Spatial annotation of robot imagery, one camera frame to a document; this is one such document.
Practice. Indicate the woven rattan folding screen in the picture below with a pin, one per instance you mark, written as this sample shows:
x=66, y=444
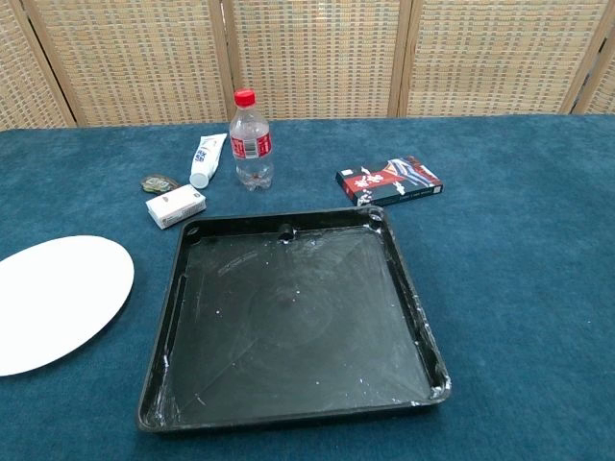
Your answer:
x=312, y=53

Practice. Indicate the blue table cloth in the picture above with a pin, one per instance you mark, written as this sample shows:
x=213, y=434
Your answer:
x=504, y=288

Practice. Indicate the white toothpaste tube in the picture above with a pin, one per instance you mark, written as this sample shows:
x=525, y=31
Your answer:
x=206, y=156

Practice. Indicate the clear bottle with red cap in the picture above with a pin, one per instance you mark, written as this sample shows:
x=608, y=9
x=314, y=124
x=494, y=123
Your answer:
x=252, y=144

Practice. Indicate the white round plate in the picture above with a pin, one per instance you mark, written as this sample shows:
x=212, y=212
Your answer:
x=57, y=302

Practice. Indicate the black square plastic tray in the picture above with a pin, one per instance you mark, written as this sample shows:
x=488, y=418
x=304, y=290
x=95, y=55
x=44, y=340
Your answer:
x=298, y=317

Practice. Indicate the small white paper box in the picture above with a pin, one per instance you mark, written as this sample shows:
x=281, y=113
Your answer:
x=177, y=205

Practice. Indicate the dark red snack packet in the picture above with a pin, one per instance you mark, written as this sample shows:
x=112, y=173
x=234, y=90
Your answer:
x=389, y=182

